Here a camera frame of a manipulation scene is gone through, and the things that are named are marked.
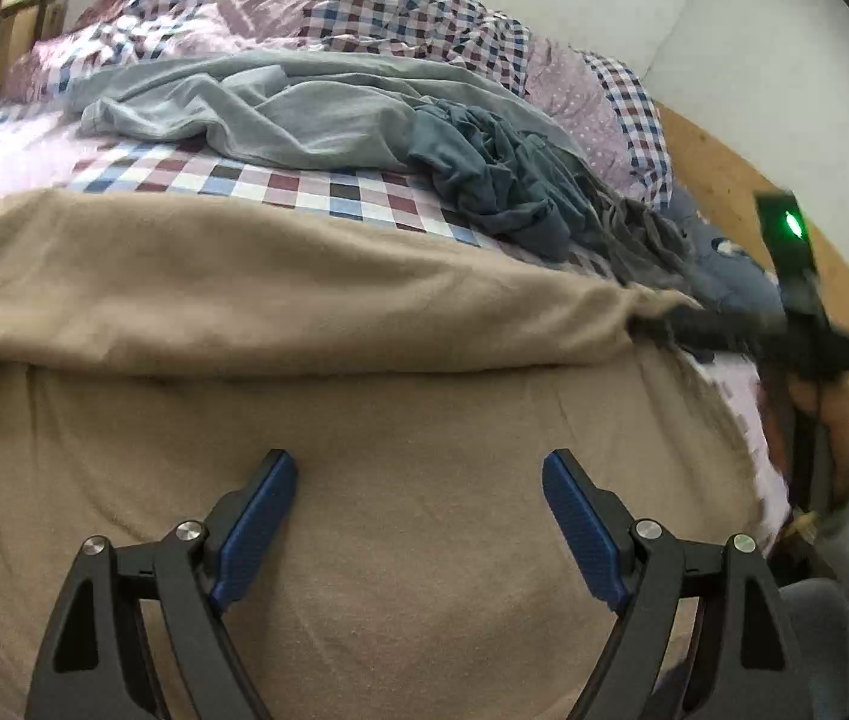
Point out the checked quilt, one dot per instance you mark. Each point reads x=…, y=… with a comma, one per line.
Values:
x=394, y=7

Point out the beige garment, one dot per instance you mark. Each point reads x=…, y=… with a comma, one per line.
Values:
x=357, y=390

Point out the grey garment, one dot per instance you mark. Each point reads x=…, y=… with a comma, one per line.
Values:
x=634, y=240

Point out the checked bed sheet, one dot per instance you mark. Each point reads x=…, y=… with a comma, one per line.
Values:
x=282, y=191

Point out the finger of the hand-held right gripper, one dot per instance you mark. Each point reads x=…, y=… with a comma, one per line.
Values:
x=709, y=328

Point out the person's leg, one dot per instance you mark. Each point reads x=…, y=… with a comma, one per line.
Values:
x=837, y=645

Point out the teal garment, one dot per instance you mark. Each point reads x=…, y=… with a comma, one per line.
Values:
x=499, y=180

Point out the light blue garment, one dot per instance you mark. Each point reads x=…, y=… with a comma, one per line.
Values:
x=304, y=105

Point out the blue printed pillow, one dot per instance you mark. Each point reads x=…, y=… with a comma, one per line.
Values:
x=732, y=270

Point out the wooden headboard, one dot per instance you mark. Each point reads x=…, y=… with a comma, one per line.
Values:
x=739, y=165

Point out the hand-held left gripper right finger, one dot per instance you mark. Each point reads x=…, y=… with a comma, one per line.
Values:
x=578, y=517

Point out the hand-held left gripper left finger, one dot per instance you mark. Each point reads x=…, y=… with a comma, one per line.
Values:
x=263, y=517

